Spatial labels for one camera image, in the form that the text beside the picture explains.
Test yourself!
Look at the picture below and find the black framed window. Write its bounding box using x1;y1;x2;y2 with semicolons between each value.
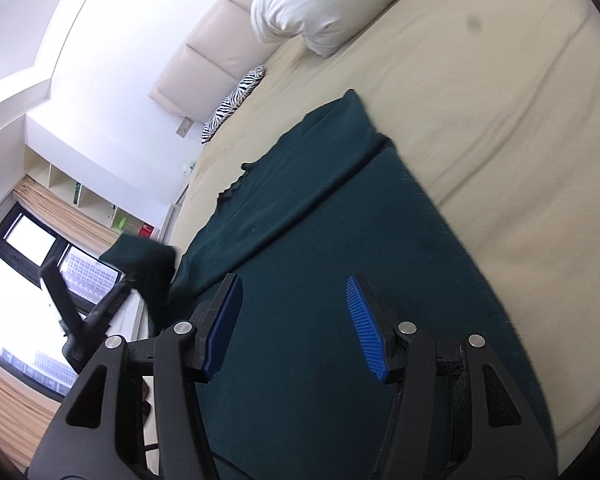
0;199;132;402

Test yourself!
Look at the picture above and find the beige bed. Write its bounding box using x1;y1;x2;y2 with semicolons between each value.
145;0;600;477

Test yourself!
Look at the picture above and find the beige curtain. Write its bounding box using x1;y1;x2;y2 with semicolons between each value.
0;349;62;457
12;175;127;257

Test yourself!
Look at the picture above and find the cream padded headboard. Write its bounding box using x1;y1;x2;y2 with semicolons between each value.
149;0;426;124

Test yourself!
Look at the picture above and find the white duvet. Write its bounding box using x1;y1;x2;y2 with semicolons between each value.
229;0;422;59

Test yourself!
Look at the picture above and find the white window sill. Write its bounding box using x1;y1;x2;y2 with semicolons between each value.
104;287;150;343

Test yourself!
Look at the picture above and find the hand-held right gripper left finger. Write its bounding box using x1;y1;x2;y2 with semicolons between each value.
27;274;244;480

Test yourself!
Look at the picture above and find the dark green sweater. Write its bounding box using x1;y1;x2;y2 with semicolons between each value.
99;89;557;480

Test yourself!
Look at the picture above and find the white wall shelf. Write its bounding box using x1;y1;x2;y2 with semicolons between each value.
24;144;174;242

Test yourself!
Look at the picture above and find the white nightstand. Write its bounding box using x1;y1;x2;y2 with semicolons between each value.
160;180;191;244

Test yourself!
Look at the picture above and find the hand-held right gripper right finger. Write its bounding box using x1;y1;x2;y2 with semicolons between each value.
346;274;559;480

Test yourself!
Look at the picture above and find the zebra striped pillow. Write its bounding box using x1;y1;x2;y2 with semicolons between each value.
201;64;267;145

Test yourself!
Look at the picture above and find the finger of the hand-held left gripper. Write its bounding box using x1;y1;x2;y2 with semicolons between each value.
39;257;83;333
82;280;132;336

